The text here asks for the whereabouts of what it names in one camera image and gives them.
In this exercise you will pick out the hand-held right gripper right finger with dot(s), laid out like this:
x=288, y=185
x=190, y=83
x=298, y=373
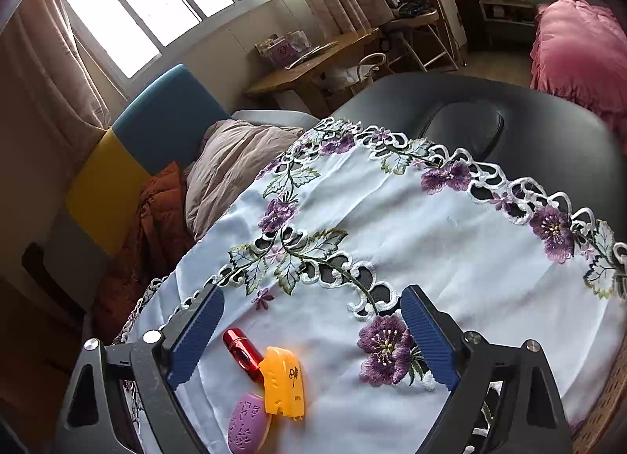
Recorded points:
x=431, y=341

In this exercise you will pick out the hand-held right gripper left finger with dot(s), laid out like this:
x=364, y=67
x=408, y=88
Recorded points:
x=196, y=336

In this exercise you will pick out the red metallic cylinder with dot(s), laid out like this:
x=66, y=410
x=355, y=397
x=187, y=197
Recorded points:
x=242, y=348

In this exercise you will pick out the yellow plastic case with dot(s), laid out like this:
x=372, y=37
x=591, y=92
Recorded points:
x=281, y=385

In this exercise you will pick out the purple perforated oval toy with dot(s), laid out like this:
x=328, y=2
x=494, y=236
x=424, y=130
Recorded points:
x=247, y=427

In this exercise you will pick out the floral embroidered white tablecloth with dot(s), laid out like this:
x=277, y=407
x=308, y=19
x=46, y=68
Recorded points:
x=431, y=248

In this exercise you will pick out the rust red blanket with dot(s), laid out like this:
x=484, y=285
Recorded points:
x=156, y=238

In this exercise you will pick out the beige pillow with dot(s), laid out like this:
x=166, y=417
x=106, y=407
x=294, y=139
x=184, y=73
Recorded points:
x=230, y=160

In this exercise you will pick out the wicker basket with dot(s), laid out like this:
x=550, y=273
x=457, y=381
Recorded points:
x=605, y=410

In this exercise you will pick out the black face hole cushion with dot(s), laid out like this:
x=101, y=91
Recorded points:
x=465, y=123

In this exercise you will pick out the blue yellow grey headboard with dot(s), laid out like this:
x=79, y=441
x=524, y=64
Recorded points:
x=166, y=116

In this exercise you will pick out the black padded table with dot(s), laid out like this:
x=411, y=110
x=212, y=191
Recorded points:
x=539, y=111

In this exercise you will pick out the wooden desk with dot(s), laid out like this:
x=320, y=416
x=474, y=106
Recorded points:
x=274, y=82

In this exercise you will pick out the pink storage box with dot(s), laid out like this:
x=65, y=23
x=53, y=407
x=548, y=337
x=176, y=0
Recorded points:
x=281, y=50

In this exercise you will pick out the open book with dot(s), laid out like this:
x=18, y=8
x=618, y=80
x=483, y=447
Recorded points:
x=313, y=53

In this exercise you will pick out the pink bedspread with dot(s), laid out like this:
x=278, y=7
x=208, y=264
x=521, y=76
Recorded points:
x=578, y=42

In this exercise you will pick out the white cabinet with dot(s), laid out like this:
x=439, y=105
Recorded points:
x=450, y=8

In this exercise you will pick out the low white shelf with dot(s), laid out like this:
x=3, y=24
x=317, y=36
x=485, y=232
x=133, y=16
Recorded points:
x=504, y=13

